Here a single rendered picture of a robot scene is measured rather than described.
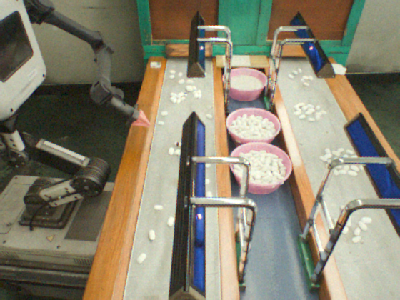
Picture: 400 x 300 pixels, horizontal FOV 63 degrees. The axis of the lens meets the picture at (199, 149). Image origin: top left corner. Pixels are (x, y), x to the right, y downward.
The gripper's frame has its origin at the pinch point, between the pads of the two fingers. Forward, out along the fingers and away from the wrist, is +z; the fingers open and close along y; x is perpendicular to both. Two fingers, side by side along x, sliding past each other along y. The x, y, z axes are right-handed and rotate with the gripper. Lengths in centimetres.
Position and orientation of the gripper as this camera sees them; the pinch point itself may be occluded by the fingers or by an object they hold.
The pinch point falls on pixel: (148, 124)
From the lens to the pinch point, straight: 148.5
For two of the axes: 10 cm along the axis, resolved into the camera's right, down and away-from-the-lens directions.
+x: -6.4, 5.7, 5.2
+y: 0.2, -6.6, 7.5
